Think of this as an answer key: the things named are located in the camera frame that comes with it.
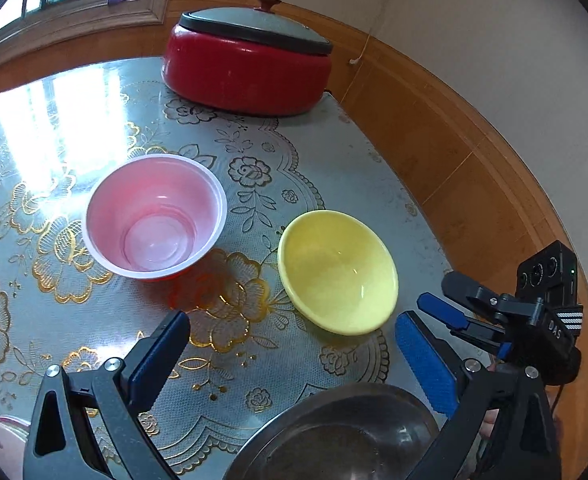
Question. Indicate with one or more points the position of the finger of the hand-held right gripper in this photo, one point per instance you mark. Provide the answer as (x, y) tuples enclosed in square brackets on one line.
[(441, 310), (474, 295)]

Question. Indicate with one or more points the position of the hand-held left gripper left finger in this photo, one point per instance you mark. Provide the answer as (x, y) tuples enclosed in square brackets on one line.
[(158, 355)]

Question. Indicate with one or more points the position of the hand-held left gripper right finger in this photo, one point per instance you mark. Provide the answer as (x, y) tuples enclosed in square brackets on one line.
[(426, 360)]

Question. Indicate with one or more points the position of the yellow plastic bowl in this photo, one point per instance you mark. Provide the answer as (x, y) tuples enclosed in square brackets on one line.
[(339, 270)]

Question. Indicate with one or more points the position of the stainless steel bowl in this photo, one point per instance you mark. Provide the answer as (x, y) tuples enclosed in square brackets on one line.
[(344, 435)]

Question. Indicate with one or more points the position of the red plastic bowl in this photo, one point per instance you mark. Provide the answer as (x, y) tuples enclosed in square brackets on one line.
[(153, 220)]

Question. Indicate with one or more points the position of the red electric pot grey lid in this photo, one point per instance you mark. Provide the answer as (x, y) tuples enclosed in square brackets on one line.
[(249, 70)]

